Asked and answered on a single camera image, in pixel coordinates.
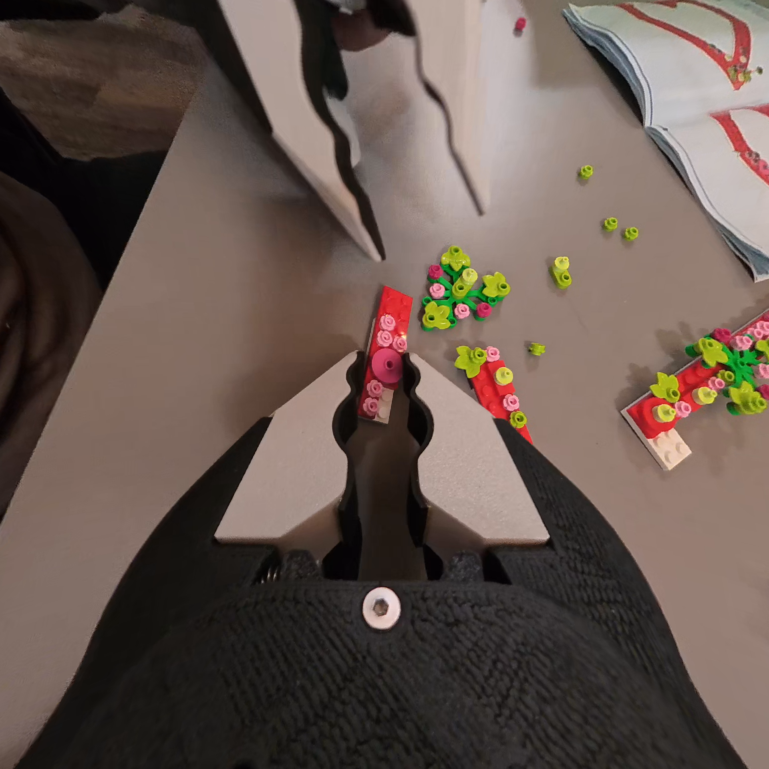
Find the green lego flower cluster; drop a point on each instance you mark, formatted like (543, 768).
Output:
(462, 288)

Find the lime lego stud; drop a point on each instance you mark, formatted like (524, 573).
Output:
(610, 224)
(630, 234)
(536, 348)
(586, 172)

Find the red lego heart frame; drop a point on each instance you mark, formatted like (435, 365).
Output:
(679, 396)

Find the lego instruction booklet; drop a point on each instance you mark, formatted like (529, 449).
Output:
(685, 72)

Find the red lego strip lime leaves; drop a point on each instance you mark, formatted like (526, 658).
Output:
(495, 390)

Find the lime double lego piece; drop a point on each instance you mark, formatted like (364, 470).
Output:
(560, 273)

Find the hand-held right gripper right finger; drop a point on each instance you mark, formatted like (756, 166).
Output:
(474, 480)

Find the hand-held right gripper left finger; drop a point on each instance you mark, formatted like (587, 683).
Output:
(288, 480)

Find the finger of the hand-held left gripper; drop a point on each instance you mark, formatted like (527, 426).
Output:
(282, 90)
(462, 72)

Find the person's left hand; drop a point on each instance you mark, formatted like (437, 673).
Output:
(360, 33)

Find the red lego strip pink flowers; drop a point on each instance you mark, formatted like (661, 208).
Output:
(387, 366)

